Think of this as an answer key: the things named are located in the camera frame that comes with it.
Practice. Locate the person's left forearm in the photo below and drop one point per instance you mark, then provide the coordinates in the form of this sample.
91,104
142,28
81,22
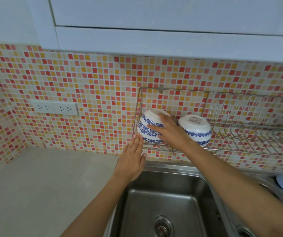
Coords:
99,207

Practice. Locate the person's right forearm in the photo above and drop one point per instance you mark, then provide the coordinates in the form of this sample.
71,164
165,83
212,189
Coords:
233,185

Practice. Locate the stainless steel sink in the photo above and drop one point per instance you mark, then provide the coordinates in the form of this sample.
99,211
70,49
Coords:
171,202

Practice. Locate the person's right thumb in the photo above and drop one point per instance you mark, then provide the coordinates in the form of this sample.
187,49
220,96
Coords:
156,126

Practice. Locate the white upper cabinet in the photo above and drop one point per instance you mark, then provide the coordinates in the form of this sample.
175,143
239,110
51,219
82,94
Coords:
171,27

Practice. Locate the blue patterned white bowl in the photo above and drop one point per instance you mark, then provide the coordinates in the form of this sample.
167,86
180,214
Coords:
145,129
147,138
151,117
195,128

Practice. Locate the person's left hand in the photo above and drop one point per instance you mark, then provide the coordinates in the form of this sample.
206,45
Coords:
129,161

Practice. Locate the person's right hand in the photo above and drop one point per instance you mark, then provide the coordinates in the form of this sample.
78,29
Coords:
173,134

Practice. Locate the person's left thumb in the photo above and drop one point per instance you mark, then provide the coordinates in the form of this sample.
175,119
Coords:
144,159

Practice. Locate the metal sink drain strainer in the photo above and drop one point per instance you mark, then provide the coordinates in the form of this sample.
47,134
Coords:
244,232
163,227

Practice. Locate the white wall power outlet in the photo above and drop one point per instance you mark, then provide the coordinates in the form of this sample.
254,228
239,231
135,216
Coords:
66,109
43,107

